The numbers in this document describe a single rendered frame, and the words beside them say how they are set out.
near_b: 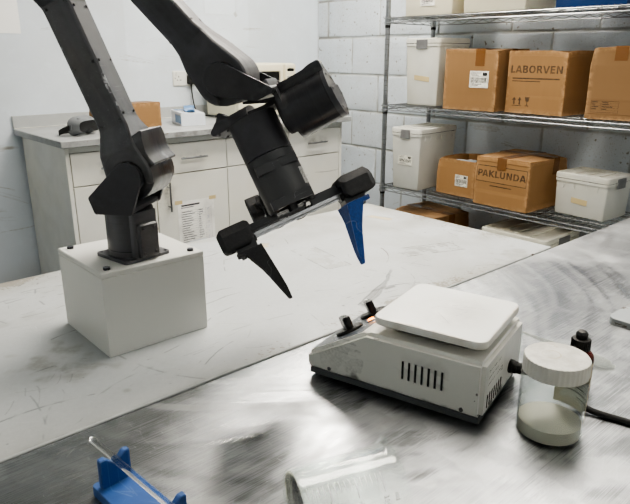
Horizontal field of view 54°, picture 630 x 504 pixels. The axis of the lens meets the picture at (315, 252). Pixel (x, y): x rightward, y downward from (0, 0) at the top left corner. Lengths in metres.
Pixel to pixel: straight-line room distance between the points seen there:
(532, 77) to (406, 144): 0.72
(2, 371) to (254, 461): 0.34
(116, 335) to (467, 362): 0.41
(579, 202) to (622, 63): 0.59
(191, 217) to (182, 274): 2.40
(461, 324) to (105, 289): 0.40
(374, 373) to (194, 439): 0.19
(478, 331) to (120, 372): 0.40
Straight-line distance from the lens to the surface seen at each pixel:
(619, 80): 2.78
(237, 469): 0.57
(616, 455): 0.64
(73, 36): 0.77
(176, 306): 0.80
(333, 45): 4.27
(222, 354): 0.76
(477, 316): 0.66
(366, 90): 4.05
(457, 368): 0.61
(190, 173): 3.15
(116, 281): 0.75
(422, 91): 3.33
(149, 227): 0.77
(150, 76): 3.67
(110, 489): 0.56
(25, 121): 3.41
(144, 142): 0.73
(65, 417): 0.68
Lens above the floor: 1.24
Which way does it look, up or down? 18 degrees down
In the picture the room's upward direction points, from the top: straight up
